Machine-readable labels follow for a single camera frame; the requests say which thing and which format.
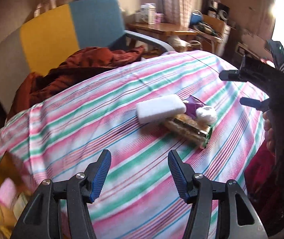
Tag pink hair roller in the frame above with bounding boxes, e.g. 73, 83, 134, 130
0, 178, 18, 209

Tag white plastic bag ball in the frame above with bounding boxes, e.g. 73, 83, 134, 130
195, 105, 217, 126

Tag gold metal tin box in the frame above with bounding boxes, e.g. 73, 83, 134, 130
0, 152, 32, 238

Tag brown cracker pack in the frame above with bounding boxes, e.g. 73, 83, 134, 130
163, 114, 213, 149

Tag white foam block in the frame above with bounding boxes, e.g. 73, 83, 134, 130
137, 94, 186, 124

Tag green white medicine box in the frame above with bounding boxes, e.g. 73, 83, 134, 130
13, 192, 30, 220

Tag person's right hand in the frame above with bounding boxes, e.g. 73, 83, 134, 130
263, 112, 275, 153

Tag blue bag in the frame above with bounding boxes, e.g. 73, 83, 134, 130
189, 10, 203, 27

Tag wooden side table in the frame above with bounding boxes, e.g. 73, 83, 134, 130
126, 23, 200, 40

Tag striped pink green tablecloth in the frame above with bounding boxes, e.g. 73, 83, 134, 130
0, 51, 266, 238

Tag white boxes on table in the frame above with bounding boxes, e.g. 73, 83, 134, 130
134, 3, 163, 25

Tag rust red jacket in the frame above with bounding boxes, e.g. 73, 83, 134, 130
7, 46, 145, 119

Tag grey yellow blue armchair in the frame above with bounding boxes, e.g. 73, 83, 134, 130
0, 0, 173, 113

